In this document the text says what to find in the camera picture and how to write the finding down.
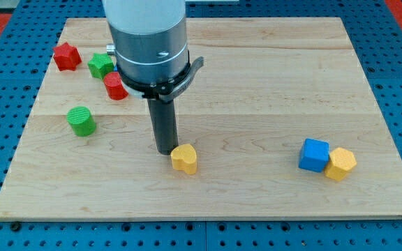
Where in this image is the yellow heart block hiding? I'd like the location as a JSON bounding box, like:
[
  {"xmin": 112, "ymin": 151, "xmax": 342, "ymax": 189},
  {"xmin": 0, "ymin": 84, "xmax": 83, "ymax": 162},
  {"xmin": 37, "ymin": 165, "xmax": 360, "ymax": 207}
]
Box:
[{"xmin": 170, "ymin": 144, "xmax": 198, "ymax": 175}]

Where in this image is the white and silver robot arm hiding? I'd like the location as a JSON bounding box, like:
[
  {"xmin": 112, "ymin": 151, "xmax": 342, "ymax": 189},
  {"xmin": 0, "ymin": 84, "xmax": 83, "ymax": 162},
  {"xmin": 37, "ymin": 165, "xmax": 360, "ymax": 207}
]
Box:
[{"xmin": 103, "ymin": 0, "xmax": 189, "ymax": 84}]

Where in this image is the blue cube block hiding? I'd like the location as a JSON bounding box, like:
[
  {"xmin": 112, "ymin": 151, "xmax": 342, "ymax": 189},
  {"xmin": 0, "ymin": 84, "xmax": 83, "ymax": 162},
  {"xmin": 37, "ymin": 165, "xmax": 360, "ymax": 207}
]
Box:
[{"xmin": 298, "ymin": 138, "xmax": 329, "ymax": 173}]

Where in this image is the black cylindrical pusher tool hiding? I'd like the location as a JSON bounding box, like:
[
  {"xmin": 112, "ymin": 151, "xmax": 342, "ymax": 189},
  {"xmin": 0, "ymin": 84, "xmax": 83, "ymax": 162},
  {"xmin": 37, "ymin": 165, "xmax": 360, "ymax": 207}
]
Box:
[{"xmin": 147, "ymin": 100, "xmax": 179, "ymax": 155}]

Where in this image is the black tool clamp with lever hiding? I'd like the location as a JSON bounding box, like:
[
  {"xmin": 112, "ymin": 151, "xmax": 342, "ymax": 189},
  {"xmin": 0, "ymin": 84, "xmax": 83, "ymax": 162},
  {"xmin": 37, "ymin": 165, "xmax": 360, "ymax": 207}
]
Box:
[{"xmin": 117, "ymin": 56, "xmax": 204, "ymax": 102}]

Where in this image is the wooden board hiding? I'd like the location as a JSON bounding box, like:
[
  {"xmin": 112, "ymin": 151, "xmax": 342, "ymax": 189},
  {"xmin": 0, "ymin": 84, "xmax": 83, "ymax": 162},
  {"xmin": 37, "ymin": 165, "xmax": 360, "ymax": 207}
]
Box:
[{"xmin": 0, "ymin": 17, "xmax": 402, "ymax": 222}]

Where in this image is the red cylinder block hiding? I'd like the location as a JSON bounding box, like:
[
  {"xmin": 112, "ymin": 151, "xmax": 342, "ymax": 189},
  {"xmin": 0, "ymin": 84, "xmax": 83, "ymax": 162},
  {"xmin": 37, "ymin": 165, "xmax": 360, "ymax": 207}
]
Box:
[{"xmin": 103, "ymin": 72, "xmax": 128, "ymax": 100}]

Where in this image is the green star block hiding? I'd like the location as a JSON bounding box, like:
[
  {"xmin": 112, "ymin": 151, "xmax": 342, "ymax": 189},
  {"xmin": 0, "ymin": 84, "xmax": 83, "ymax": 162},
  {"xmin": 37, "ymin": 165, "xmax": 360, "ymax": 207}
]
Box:
[{"xmin": 87, "ymin": 53, "xmax": 114, "ymax": 80}]

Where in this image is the green cylinder block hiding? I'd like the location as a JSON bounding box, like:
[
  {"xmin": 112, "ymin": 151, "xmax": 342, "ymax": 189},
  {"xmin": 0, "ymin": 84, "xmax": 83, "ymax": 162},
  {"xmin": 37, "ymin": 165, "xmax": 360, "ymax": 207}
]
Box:
[{"xmin": 66, "ymin": 106, "xmax": 96, "ymax": 137}]

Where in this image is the yellow hexagon block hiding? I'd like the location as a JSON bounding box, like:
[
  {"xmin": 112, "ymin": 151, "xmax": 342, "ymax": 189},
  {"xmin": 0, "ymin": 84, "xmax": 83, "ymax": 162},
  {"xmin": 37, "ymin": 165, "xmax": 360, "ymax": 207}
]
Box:
[{"xmin": 324, "ymin": 147, "xmax": 357, "ymax": 181}]

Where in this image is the red star block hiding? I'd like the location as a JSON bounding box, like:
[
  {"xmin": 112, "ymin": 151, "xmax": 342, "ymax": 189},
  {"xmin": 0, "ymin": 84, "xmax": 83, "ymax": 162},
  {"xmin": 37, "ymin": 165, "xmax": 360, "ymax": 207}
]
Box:
[{"xmin": 53, "ymin": 42, "xmax": 82, "ymax": 71}]

